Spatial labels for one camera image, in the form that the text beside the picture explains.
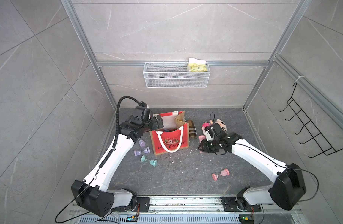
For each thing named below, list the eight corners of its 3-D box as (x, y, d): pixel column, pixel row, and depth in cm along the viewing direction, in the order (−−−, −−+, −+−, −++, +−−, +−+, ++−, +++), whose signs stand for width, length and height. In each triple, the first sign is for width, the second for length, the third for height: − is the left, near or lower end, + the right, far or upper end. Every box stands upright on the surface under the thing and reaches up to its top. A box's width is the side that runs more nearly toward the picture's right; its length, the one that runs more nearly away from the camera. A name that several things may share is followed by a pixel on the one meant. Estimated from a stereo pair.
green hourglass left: (140, 161, 91) (139, 159, 88) (143, 156, 93) (142, 154, 90) (155, 166, 88) (155, 165, 86) (158, 162, 90) (157, 160, 88)
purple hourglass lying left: (135, 156, 93) (134, 154, 90) (134, 152, 95) (133, 150, 92) (150, 152, 95) (149, 150, 92) (149, 148, 97) (148, 146, 94)
